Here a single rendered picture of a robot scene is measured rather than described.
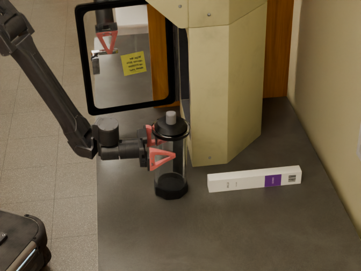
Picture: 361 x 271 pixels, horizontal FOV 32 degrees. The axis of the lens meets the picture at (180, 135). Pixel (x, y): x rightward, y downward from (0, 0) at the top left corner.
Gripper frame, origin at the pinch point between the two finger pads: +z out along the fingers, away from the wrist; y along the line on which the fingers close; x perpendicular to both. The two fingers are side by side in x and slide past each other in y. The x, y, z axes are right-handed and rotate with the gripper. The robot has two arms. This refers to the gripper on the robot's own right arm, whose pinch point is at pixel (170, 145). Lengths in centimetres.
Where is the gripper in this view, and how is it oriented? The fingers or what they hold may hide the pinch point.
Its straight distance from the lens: 178.6
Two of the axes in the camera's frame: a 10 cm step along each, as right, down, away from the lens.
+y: -1.2, -5.6, 8.2
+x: -0.1, 8.2, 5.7
